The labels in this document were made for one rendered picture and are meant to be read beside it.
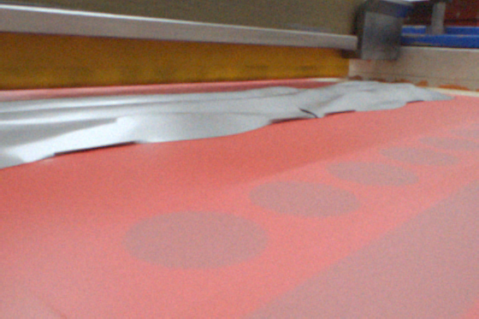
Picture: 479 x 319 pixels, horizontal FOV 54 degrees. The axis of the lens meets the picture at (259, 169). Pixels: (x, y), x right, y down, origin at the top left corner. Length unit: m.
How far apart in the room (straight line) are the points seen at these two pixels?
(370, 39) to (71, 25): 0.26
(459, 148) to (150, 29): 0.15
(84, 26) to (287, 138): 0.11
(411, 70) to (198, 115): 0.32
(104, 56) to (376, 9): 0.24
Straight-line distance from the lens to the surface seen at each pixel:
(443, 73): 0.45
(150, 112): 0.17
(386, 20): 0.44
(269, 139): 0.15
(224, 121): 0.17
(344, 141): 0.16
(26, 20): 0.21
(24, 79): 0.24
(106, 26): 0.23
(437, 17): 0.48
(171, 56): 0.28
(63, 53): 0.24
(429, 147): 0.16
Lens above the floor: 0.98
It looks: 15 degrees down
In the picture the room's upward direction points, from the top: 3 degrees clockwise
